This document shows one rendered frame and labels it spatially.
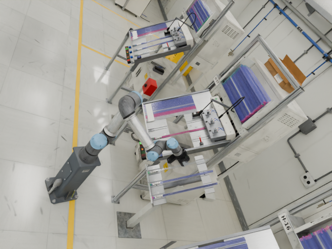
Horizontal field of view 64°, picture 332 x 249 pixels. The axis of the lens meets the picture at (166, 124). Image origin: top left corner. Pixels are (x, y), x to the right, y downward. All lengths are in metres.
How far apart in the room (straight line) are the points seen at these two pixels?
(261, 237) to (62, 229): 1.55
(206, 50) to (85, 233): 2.45
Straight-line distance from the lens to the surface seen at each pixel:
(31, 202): 2.52
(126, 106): 1.79
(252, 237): 2.03
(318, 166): 3.57
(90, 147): 2.07
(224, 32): 3.43
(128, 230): 2.76
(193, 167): 2.80
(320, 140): 3.63
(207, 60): 3.57
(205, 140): 2.40
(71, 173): 2.27
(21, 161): 2.69
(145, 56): 3.35
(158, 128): 2.52
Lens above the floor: 2.19
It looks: 32 degrees down
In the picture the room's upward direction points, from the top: 44 degrees clockwise
